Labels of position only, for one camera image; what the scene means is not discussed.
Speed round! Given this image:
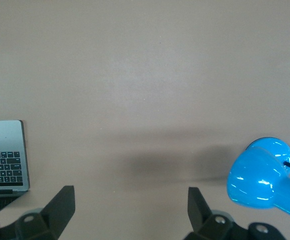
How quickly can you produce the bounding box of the silver grey laptop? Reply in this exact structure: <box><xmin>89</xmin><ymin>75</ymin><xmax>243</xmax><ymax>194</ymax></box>
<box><xmin>0</xmin><ymin>119</ymin><xmax>31</xmax><ymax>221</ymax></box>

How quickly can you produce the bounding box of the blue desk lamp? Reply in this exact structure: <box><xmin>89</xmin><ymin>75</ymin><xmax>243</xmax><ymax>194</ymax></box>
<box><xmin>225</xmin><ymin>136</ymin><xmax>290</xmax><ymax>225</ymax></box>

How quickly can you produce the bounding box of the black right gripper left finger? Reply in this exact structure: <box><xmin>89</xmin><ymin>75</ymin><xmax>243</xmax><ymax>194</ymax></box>
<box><xmin>0</xmin><ymin>185</ymin><xmax>76</xmax><ymax>240</ymax></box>

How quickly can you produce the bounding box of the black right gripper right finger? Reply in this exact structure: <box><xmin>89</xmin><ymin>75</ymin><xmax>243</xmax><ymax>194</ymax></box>
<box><xmin>183</xmin><ymin>186</ymin><xmax>286</xmax><ymax>240</ymax></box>

